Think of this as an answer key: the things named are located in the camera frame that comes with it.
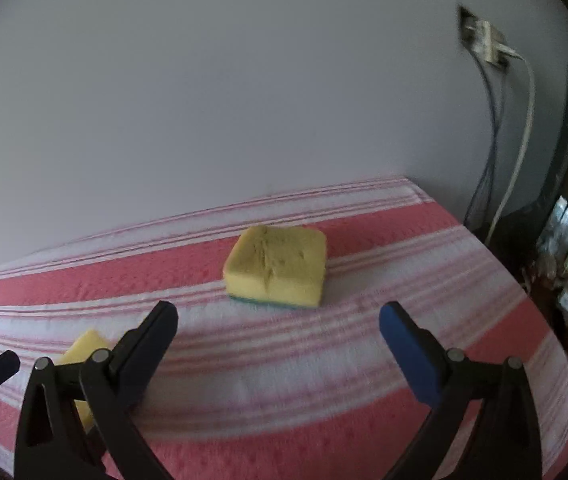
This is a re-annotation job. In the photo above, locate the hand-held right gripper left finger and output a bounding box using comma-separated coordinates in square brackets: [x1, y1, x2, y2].
[14, 301, 180, 480]

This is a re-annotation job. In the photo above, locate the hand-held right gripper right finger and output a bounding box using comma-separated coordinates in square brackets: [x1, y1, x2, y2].
[379, 301, 544, 480]

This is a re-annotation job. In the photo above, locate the plain yellow sponge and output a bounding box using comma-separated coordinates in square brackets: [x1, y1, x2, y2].
[54, 329, 115, 433]

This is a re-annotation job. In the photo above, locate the yellow sponge green scrub layer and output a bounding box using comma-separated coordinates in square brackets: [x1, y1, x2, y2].
[222, 225, 328, 309]

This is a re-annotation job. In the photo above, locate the red white striped tablecloth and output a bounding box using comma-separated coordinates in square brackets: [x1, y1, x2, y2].
[0, 176, 568, 480]

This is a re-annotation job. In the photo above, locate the white charger plug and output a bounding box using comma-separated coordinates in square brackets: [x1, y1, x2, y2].
[466, 20, 520, 67]

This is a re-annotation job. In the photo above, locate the black cable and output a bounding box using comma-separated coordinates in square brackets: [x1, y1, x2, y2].
[464, 57, 507, 231]

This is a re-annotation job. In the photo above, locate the white cable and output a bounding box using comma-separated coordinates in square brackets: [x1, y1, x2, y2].
[486, 55, 537, 243]

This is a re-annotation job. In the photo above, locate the wall power socket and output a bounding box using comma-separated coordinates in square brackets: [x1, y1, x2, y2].
[458, 4, 480, 51]

